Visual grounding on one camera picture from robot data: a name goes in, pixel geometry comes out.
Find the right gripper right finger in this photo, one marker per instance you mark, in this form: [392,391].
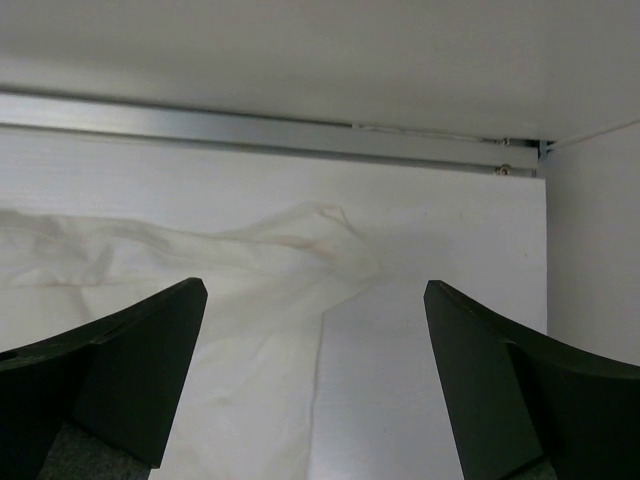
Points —
[523,405]

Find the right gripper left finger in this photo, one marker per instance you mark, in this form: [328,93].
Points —
[99,401]

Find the white tank top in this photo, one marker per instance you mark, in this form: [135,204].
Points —
[245,411]

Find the aluminium table edge rail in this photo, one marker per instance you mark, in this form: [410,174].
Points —
[21,110]

